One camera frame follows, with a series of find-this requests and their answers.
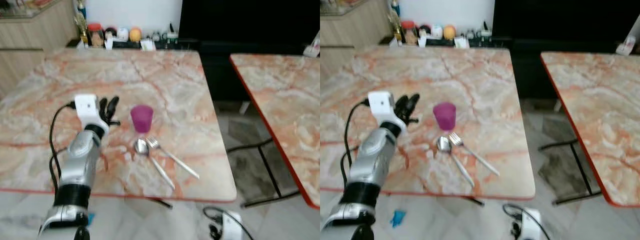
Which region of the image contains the purple plastic cup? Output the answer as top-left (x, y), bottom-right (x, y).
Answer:
top-left (433, 102), bottom-right (457, 132)
top-left (130, 104), bottom-right (154, 134)

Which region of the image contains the silver metal spoon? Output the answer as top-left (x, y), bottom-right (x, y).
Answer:
top-left (436, 135), bottom-right (476, 189)
top-left (134, 138), bottom-right (176, 191)

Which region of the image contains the red lid jar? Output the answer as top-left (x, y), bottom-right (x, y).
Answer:
top-left (401, 20), bottom-right (419, 46)
top-left (87, 23), bottom-right (105, 49)

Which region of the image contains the silver metal fork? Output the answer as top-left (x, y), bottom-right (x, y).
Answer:
top-left (448, 132), bottom-right (501, 177)
top-left (146, 136), bottom-right (201, 180)

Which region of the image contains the golden glass bottle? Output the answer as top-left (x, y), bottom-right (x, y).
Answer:
top-left (74, 12), bottom-right (90, 49)
top-left (389, 10), bottom-right (404, 46)

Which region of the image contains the black low shelf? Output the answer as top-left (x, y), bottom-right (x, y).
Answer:
top-left (382, 36), bottom-right (513, 49)
top-left (67, 38), bottom-right (201, 51)

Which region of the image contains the wooden cabinet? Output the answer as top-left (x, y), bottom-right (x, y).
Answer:
top-left (320, 0), bottom-right (396, 66)
top-left (0, 0), bottom-right (80, 97)

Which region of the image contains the white plastic device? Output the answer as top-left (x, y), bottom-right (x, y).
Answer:
top-left (615, 24), bottom-right (640, 56)
top-left (303, 31), bottom-right (321, 59)

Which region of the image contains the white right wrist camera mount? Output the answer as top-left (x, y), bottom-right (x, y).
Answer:
top-left (520, 208), bottom-right (544, 240)
top-left (221, 211), bottom-right (245, 240)

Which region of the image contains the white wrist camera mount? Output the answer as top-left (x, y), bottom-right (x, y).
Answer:
top-left (221, 211), bottom-right (245, 240)
top-left (520, 208), bottom-right (544, 240)
top-left (367, 91), bottom-right (402, 129)
top-left (74, 94), bottom-right (110, 133)

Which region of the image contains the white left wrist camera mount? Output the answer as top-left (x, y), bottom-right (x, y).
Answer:
top-left (367, 91), bottom-right (402, 129)
top-left (74, 94), bottom-right (110, 133)

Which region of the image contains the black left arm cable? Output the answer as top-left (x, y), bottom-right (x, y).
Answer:
top-left (48, 101), bottom-right (77, 193)
top-left (340, 99), bottom-right (371, 187)

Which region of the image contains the black metal table frame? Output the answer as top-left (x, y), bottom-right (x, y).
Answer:
top-left (537, 139), bottom-right (604, 206)
top-left (226, 138), bottom-right (302, 209)

